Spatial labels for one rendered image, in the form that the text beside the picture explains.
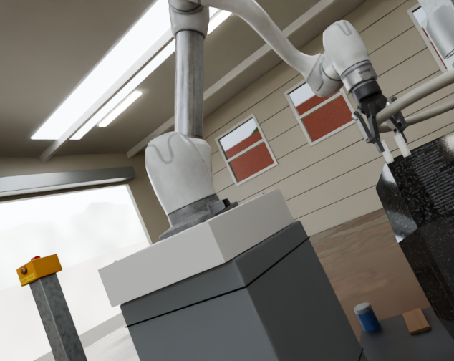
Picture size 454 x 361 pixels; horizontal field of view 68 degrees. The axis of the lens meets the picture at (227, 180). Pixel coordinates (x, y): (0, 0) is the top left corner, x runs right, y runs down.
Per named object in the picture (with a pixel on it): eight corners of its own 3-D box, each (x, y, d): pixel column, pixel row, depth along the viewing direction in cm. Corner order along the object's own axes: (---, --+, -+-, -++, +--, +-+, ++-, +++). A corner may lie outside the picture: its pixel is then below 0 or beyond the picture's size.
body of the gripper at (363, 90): (354, 86, 94) (368, 114, 93) (382, 75, 95) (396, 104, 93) (346, 97, 102) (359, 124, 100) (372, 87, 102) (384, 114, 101)
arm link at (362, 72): (375, 56, 95) (384, 74, 94) (363, 71, 104) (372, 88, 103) (346, 67, 95) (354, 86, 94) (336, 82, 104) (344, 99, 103)
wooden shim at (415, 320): (403, 316, 191) (402, 313, 191) (421, 310, 188) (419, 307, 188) (410, 334, 168) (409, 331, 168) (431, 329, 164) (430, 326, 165)
